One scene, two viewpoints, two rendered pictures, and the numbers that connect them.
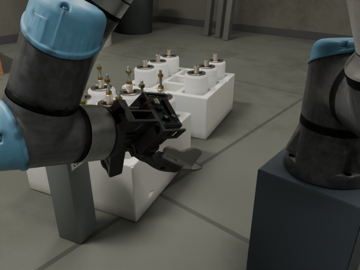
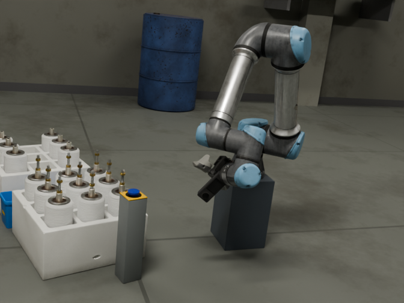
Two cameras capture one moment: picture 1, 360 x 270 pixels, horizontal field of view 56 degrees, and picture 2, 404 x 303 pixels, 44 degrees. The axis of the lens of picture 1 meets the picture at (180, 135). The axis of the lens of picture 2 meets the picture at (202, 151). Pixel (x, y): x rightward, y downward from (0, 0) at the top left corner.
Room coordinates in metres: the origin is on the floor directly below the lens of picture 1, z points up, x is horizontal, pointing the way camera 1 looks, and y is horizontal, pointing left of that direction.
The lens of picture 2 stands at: (-0.26, 1.51, 0.96)
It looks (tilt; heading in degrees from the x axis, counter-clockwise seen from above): 17 degrees down; 300
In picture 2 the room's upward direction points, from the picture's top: 6 degrees clockwise
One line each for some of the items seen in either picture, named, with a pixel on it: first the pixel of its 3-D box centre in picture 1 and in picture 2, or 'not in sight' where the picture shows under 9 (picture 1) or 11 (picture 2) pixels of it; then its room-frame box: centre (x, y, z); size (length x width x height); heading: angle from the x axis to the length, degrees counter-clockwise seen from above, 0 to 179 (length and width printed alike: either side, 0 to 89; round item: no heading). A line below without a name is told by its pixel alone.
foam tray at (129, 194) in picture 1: (114, 149); (77, 223); (0.98, 0.22, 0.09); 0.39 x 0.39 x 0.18; 66
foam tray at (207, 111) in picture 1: (181, 98); (34, 175); (1.48, -0.01, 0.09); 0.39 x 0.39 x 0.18; 66
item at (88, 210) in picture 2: not in sight; (90, 219); (0.87, 0.27, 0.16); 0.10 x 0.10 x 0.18
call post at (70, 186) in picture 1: (70, 182); (130, 237); (0.69, 0.27, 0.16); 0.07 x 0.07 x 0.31; 66
